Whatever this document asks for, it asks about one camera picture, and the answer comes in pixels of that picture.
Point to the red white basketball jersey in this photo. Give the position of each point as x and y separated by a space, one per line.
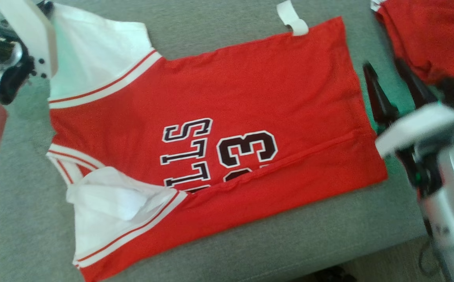
250 98

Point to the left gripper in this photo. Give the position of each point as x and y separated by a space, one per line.
23 35

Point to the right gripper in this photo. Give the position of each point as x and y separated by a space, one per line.
427 125

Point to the red shorts with white stripes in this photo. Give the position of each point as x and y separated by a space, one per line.
434 35

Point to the grey fabric sofa seat cushion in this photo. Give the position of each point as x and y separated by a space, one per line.
329 231

